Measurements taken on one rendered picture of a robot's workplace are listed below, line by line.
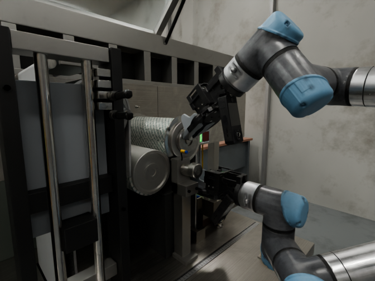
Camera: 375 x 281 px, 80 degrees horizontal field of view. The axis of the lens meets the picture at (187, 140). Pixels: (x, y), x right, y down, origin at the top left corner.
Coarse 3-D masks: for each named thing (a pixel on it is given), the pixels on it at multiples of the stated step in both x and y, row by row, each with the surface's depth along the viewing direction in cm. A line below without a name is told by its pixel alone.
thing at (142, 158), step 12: (132, 144) 69; (132, 156) 58; (144, 156) 57; (156, 156) 60; (132, 168) 56; (144, 168) 58; (156, 168) 60; (168, 168) 63; (132, 180) 56; (144, 180) 58; (156, 180) 61; (144, 192) 58
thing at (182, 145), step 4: (180, 132) 64; (180, 136) 63; (176, 140) 64; (180, 140) 63; (184, 140) 64; (188, 140) 65; (192, 140) 67; (196, 140) 68; (180, 144) 63; (184, 144) 64; (188, 144) 66; (192, 144) 67; (180, 148) 64; (184, 148) 65; (188, 148) 66; (192, 148) 67; (188, 152) 66
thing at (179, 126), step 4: (176, 124) 64; (180, 124) 64; (176, 128) 63; (180, 128) 64; (172, 132) 62; (176, 132) 63; (172, 136) 62; (176, 136) 63; (172, 140) 62; (172, 144) 63; (176, 144) 64; (196, 144) 70; (172, 148) 63; (176, 148) 64; (172, 152) 64; (176, 152) 64; (180, 152) 65; (192, 152) 69; (176, 156) 64; (188, 156) 68
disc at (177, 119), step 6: (174, 120) 63; (180, 120) 65; (168, 126) 62; (174, 126) 64; (168, 132) 62; (168, 138) 62; (168, 144) 63; (198, 144) 72; (168, 150) 63; (168, 156) 63; (174, 156) 65; (192, 156) 70
